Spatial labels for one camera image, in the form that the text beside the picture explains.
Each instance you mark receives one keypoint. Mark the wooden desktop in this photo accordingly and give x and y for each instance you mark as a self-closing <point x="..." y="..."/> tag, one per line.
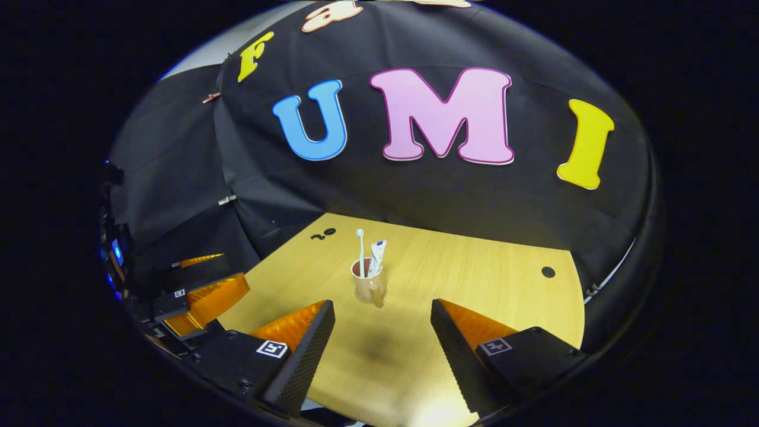
<point x="474" y="273"/>

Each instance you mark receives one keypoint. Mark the light green toothbrush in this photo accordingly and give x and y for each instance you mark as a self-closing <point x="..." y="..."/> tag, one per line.
<point x="360" y="255"/>

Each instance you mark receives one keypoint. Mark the white toothpaste tube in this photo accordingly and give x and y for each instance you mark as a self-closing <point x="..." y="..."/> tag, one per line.
<point x="378" y="255"/>

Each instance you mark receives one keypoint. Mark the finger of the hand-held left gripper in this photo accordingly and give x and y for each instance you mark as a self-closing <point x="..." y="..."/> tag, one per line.
<point x="213" y="299"/>
<point x="195" y="273"/>

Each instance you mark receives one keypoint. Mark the blue lit screen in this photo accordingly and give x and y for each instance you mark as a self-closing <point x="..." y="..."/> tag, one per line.
<point x="117" y="252"/>

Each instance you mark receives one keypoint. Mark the small black desk fitting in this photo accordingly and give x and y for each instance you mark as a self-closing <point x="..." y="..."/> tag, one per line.
<point x="330" y="231"/>

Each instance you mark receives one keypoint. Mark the silver cloth clip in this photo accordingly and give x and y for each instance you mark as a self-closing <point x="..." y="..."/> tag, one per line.
<point x="226" y="200"/>

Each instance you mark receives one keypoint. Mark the black backdrop cloth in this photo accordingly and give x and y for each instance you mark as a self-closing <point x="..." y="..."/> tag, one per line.
<point x="415" y="190"/>

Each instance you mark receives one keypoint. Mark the beige cup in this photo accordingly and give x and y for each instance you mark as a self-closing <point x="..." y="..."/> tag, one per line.
<point x="364" y="287"/>

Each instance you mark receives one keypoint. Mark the round black desk grommet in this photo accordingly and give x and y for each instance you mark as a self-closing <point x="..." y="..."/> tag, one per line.
<point x="548" y="272"/>

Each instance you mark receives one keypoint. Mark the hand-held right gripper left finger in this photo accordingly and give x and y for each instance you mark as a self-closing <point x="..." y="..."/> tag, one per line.
<point x="308" y="362"/>

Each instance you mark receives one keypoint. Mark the copper cloth clip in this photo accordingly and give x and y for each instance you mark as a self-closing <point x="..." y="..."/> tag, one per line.
<point x="210" y="98"/>

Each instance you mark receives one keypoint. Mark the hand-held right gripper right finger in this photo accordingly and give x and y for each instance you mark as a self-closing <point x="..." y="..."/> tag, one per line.
<point x="456" y="362"/>

